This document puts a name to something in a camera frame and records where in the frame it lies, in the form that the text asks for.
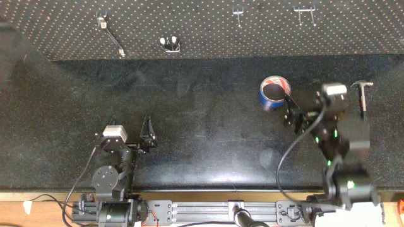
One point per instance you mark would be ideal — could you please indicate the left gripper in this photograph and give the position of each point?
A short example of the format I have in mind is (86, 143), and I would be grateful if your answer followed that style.
(139, 147)

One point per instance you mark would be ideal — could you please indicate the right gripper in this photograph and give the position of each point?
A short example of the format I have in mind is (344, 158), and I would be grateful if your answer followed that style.
(296, 119)

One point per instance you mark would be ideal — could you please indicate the roll of blue tape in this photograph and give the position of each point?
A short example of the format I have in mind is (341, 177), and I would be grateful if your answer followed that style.
(268, 104)

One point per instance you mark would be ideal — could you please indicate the black and white pliers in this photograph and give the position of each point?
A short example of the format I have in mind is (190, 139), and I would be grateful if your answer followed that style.
(170, 45)

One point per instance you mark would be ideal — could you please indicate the wrench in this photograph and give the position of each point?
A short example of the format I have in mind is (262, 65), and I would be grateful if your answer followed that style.
(111, 37)

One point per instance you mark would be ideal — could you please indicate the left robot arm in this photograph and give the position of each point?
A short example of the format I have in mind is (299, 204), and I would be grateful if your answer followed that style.
(105, 181)

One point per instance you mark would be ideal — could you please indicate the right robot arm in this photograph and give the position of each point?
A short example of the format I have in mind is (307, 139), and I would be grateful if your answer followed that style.
(350, 186)

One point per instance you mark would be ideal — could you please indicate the black pegboard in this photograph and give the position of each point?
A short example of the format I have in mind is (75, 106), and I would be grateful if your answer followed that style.
(205, 31)

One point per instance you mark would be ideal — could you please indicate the hammer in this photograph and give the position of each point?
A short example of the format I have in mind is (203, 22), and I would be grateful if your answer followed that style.
(363, 94)

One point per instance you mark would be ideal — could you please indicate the metal hook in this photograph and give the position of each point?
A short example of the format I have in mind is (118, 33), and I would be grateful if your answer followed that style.
(101, 15)
(237, 15)
(304, 9)

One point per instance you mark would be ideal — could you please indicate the white tape scrap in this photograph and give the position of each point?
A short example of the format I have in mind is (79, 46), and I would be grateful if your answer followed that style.
(27, 206)

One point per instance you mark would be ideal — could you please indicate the orange object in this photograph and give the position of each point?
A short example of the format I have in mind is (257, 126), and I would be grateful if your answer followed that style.
(401, 209)

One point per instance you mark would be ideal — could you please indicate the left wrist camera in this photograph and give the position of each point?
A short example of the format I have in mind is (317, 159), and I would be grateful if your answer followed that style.
(115, 132)

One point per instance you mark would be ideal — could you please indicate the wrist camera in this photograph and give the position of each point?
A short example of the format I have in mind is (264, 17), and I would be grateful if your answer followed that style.
(334, 89)
(115, 132)

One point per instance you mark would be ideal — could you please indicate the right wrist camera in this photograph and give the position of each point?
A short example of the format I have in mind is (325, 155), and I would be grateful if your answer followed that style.
(334, 89)

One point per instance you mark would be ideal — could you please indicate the mounting rail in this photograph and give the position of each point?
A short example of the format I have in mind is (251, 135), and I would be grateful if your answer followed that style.
(195, 212)

